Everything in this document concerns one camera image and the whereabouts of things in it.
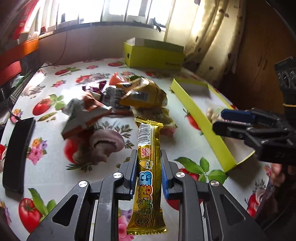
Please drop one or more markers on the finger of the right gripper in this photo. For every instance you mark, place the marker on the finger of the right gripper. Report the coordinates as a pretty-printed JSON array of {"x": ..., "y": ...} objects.
[
  {"x": 242, "y": 116},
  {"x": 230, "y": 129}
]

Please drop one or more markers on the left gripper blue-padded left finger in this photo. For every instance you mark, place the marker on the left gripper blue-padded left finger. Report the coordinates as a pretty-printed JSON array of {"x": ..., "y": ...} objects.
[{"x": 90, "y": 210}]

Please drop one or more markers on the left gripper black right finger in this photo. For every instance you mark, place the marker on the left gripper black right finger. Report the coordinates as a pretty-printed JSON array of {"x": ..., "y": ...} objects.
[{"x": 207, "y": 211}]

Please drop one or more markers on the gold snack bar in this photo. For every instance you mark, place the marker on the gold snack bar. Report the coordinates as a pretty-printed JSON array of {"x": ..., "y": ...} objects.
[{"x": 147, "y": 217}]

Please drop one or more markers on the dark patterned snack pack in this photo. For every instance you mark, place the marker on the dark patterned snack pack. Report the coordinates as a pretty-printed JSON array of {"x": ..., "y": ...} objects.
[{"x": 112, "y": 96}]

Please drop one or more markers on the purple candy wrapper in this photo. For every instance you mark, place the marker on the purple candy wrapper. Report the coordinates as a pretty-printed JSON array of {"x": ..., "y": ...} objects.
[{"x": 97, "y": 88}]

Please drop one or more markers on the yellow-green box tray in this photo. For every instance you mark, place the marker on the yellow-green box tray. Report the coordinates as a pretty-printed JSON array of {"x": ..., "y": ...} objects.
[{"x": 197, "y": 97}]

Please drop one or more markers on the floral tomato tablecloth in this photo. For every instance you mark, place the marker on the floral tomato tablecloth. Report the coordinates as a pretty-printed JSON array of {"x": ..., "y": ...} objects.
[{"x": 54, "y": 165}]

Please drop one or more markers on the heart-patterned curtain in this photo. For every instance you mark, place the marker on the heart-patterned curtain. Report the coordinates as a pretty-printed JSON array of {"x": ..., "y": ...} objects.
[{"x": 215, "y": 37}]

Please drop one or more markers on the black remote control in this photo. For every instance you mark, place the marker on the black remote control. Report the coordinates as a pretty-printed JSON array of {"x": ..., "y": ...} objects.
[{"x": 16, "y": 154}]

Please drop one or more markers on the yellow snack bag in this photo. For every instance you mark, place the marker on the yellow snack bag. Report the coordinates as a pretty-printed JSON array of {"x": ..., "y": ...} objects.
[{"x": 142, "y": 93}]

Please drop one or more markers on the red white snack pack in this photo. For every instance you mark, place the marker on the red white snack pack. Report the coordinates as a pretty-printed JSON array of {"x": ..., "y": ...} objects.
[{"x": 83, "y": 113}]

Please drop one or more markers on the yellow-green box lid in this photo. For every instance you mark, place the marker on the yellow-green box lid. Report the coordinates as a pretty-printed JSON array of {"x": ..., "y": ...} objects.
[{"x": 146, "y": 53}]

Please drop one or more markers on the red round tin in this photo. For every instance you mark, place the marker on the red round tin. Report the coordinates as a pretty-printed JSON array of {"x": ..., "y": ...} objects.
[{"x": 10, "y": 72}]

